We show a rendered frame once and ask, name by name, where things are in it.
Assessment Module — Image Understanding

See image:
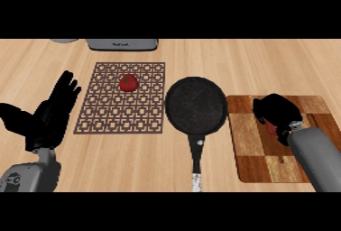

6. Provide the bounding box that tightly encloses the grey appliance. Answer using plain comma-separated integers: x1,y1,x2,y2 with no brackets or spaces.
84,39,159,52

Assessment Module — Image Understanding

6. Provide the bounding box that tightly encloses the brown patterned placemat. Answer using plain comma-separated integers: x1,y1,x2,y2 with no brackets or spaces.
72,61,166,135

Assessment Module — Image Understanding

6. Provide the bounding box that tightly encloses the checkered wooden cutting board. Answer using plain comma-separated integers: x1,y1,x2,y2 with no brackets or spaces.
224,95,341,184

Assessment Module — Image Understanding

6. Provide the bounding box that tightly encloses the pale grey round object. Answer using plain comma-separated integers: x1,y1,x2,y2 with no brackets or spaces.
47,39,79,44

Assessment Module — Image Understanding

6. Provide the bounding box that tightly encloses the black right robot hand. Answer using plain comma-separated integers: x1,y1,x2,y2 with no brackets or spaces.
252,93,305,147

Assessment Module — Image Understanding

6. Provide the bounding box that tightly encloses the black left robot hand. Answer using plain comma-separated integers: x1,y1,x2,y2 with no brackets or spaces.
0,69,82,152

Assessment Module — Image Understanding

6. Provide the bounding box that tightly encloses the red tomato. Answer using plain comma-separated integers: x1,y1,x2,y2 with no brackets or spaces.
117,73,138,93

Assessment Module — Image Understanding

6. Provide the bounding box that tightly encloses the black frying pan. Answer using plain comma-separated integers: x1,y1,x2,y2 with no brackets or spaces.
163,76,228,193

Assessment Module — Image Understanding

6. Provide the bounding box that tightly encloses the red bell pepper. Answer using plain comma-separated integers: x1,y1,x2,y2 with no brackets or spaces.
264,120,278,137

